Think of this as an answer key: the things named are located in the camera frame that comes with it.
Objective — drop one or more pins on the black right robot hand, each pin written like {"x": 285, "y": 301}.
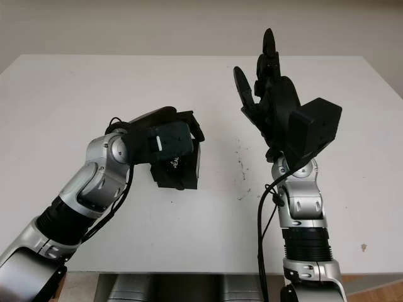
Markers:
{"x": 277, "y": 104}

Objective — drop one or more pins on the black RealSense box lid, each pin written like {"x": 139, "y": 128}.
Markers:
{"x": 176, "y": 171}

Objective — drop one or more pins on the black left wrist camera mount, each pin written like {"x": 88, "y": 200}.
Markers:
{"x": 171, "y": 141}

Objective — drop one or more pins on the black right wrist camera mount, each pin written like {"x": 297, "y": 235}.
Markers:
{"x": 315, "y": 129}

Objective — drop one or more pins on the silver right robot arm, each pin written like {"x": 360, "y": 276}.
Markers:
{"x": 305, "y": 226}

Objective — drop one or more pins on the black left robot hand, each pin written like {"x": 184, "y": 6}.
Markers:
{"x": 157, "y": 118}

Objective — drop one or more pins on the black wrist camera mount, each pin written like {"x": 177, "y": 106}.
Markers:
{"x": 171, "y": 141}
{"x": 315, "y": 129}

